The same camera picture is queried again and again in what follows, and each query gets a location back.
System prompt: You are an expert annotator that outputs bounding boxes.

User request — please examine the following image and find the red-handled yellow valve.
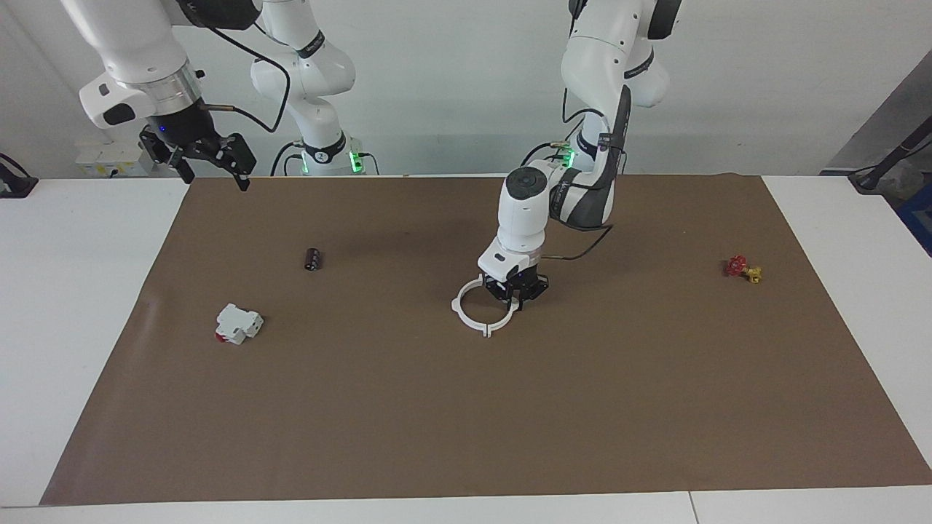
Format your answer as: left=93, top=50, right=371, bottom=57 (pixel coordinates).
left=722, top=254, right=764, bottom=285

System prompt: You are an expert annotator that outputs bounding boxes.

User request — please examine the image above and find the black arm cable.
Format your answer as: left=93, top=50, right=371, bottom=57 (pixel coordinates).
left=520, top=86, right=632, bottom=261
left=197, top=22, right=293, bottom=136

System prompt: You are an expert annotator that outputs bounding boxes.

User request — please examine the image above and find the white power strip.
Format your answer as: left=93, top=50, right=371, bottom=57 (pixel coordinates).
left=76, top=140, right=147, bottom=178

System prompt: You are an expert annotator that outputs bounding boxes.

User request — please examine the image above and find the black stand base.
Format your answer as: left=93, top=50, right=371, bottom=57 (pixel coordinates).
left=848, top=134, right=932, bottom=194

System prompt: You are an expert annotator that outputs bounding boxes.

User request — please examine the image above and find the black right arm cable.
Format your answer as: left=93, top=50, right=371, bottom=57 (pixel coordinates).
left=197, top=22, right=293, bottom=136

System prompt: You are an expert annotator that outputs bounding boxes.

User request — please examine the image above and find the white half-ring pipe clamp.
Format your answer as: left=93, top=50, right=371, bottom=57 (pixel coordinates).
left=483, top=277, right=523, bottom=338
left=451, top=275, right=491, bottom=340

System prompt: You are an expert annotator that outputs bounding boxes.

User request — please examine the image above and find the blue crate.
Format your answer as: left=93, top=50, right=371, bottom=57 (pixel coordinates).
left=896, top=181, right=932, bottom=258

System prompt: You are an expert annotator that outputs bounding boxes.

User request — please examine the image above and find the white circuit breaker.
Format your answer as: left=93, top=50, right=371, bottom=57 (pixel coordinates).
left=215, top=303, right=264, bottom=346

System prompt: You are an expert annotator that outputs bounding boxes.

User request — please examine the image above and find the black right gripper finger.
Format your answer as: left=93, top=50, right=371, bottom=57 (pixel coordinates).
left=226, top=132, right=258, bottom=192
left=170, top=145, right=197, bottom=185

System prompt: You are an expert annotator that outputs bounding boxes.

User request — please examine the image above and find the brown paper table mat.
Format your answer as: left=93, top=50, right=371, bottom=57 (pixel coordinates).
left=39, top=172, right=932, bottom=507

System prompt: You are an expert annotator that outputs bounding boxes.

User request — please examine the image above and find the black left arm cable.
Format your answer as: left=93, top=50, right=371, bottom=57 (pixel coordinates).
left=520, top=86, right=632, bottom=261

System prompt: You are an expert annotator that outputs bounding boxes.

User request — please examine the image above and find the black clamp mount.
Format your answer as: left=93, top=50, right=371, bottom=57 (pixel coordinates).
left=0, top=152, right=39, bottom=199

